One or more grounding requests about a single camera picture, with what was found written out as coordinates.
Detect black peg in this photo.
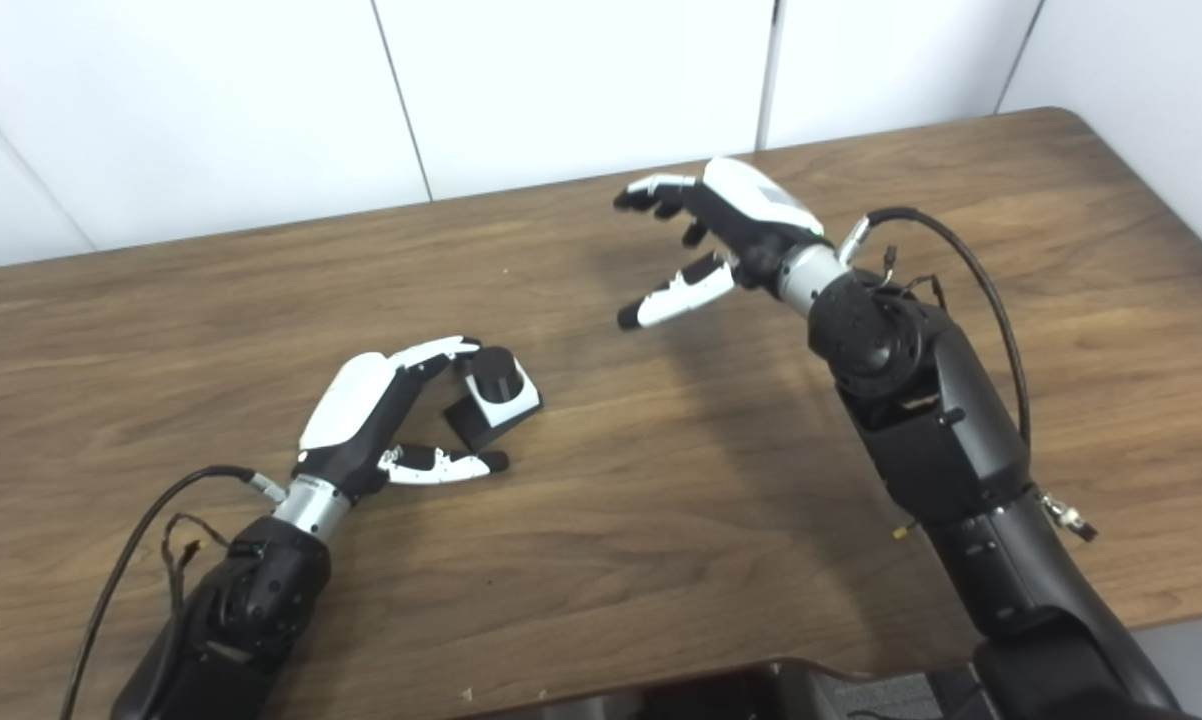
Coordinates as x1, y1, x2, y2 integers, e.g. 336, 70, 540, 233
443, 346, 537, 453

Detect thin wires on left arm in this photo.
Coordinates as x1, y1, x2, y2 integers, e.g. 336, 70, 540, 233
159, 513, 232, 611

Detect thin wires on arm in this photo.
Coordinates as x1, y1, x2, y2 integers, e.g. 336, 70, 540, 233
159, 513, 232, 611
876, 245, 950, 313

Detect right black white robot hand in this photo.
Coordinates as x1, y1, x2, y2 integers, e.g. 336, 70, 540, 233
614, 157, 827, 331

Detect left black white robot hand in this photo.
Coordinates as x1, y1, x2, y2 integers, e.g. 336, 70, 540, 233
291, 336, 510, 501

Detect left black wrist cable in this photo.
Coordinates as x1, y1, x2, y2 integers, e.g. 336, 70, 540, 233
59, 465, 287, 720

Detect dark robot torso edge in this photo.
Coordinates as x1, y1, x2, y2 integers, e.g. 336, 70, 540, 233
481, 660, 982, 720

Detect thin wires on right arm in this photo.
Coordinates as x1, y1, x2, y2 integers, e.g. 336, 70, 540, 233
876, 245, 950, 313

